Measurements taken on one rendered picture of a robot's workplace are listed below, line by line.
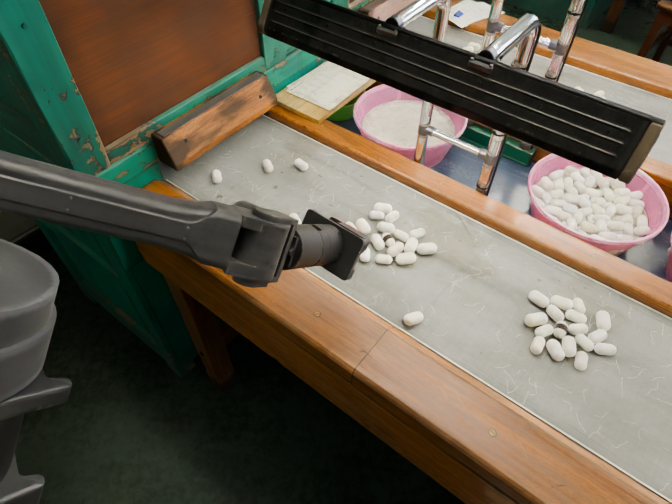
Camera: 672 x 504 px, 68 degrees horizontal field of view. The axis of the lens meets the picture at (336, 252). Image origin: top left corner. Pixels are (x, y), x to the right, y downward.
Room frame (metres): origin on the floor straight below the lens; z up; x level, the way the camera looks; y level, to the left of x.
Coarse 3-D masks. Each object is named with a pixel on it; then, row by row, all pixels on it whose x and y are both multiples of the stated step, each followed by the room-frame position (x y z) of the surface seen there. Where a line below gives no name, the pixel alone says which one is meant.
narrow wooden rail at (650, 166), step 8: (368, 88) 1.23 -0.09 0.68; (408, 96) 1.15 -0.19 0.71; (536, 152) 0.93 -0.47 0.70; (544, 152) 0.92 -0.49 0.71; (536, 160) 0.93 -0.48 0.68; (568, 160) 0.88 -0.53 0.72; (648, 160) 0.83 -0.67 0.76; (656, 160) 0.83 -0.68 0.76; (640, 168) 0.80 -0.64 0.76; (648, 168) 0.80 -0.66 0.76; (656, 168) 0.80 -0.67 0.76; (664, 168) 0.80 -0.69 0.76; (656, 176) 0.78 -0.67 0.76; (664, 176) 0.77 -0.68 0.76; (664, 184) 0.77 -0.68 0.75; (648, 192) 0.78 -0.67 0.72; (664, 192) 0.76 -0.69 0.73; (648, 200) 0.77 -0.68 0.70; (656, 200) 0.76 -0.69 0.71
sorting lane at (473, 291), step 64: (256, 128) 0.97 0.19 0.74; (192, 192) 0.75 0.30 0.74; (256, 192) 0.75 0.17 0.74; (320, 192) 0.75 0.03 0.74; (384, 192) 0.75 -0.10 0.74; (448, 256) 0.58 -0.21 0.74; (512, 256) 0.58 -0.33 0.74; (384, 320) 0.44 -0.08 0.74; (448, 320) 0.44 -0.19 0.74; (512, 320) 0.44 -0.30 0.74; (640, 320) 0.44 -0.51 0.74; (512, 384) 0.33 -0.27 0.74; (576, 384) 0.33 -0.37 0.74; (640, 384) 0.33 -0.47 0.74; (640, 448) 0.23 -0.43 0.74
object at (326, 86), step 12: (312, 72) 1.15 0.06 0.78; (324, 72) 1.15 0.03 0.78; (336, 72) 1.15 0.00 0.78; (348, 72) 1.15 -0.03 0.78; (300, 84) 1.10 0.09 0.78; (312, 84) 1.10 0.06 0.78; (324, 84) 1.10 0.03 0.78; (336, 84) 1.10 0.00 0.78; (348, 84) 1.10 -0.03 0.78; (360, 84) 1.10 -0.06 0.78; (300, 96) 1.04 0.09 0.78; (312, 96) 1.04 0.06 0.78; (324, 96) 1.04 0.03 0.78; (336, 96) 1.04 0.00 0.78
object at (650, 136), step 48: (288, 0) 0.82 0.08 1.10; (336, 48) 0.73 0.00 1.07; (384, 48) 0.69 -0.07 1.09; (432, 48) 0.66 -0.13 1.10; (432, 96) 0.62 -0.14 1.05; (480, 96) 0.59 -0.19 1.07; (528, 96) 0.56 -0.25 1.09; (576, 96) 0.53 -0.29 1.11; (576, 144) 0.50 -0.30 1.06; (624, 144) 0.47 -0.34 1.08
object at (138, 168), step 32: (288, 64) 1.11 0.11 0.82; (320, 64) 1.21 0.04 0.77; (0, 128) 0.86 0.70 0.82; (128, 160) 0.75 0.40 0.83; (64, 256) 0.97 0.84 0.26; (96, 256) 0.80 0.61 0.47; (128, 256) 0.68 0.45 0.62; (96, 288) 0.94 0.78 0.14; (128, 288) 0.71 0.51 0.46; (160, 288) 0.73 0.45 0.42; (128, 320) 0.82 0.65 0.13; (160, 320) 0.71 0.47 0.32; (160, 352) 0.73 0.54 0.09; (192, 352) 0.74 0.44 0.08
